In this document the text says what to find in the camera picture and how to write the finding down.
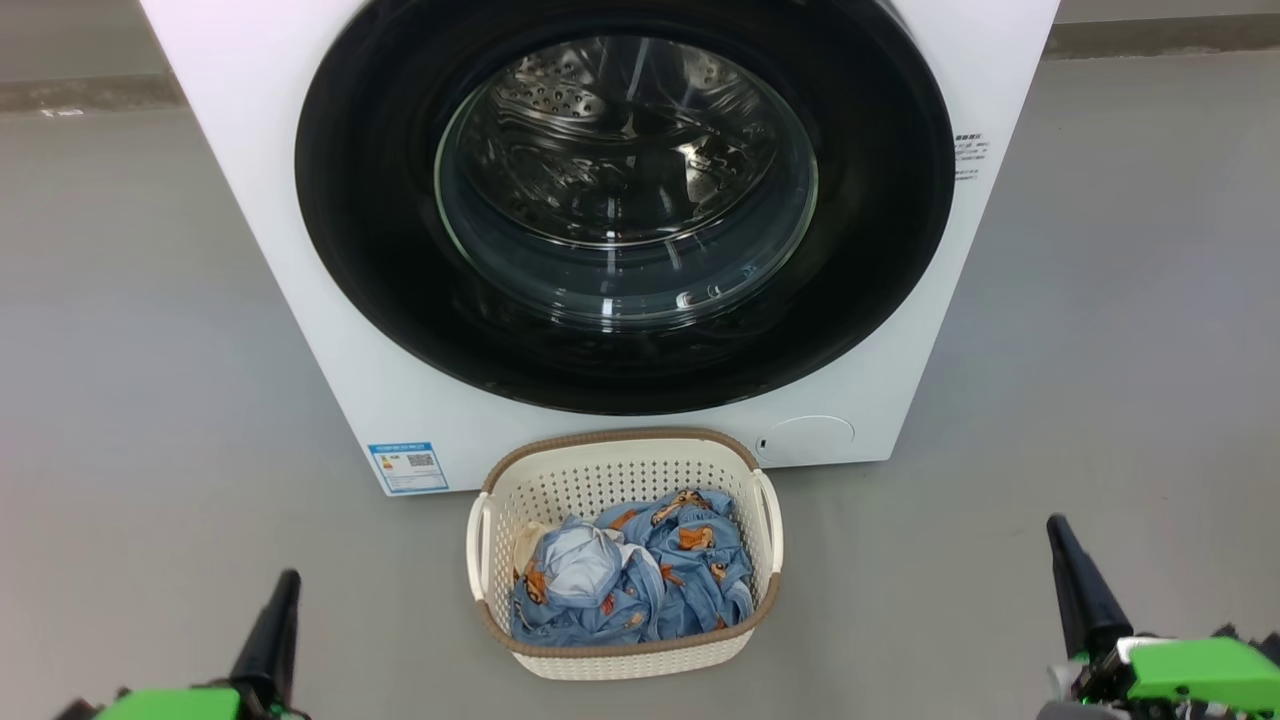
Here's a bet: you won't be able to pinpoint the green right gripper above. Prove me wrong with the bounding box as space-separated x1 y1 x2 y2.
1035 514 1280 720

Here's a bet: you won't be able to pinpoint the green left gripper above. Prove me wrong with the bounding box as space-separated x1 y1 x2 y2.
55 569 311 720

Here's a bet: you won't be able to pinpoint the blue garment with white lining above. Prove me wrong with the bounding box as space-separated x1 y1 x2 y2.
510 515 666 646

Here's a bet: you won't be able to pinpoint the blue garment with orange print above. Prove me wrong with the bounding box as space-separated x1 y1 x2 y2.
595 488 756 641

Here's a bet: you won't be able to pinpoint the black round glass washer door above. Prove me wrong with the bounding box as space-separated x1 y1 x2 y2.
293 0 957 417

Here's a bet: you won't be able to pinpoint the white front-load washing machine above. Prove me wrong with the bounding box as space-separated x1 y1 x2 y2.
138 0 1061 498

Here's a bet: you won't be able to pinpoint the blue energy label sticker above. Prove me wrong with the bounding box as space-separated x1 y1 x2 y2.
367 441 450 495

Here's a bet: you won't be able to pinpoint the round white filter cover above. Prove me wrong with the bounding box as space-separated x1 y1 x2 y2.
757 416 856 465

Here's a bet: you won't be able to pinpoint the cream perforated laundry basket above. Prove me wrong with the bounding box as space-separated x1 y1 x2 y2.
465 428 784 682

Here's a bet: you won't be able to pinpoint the small black text sticker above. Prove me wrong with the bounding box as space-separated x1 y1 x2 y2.
953 130 993 182

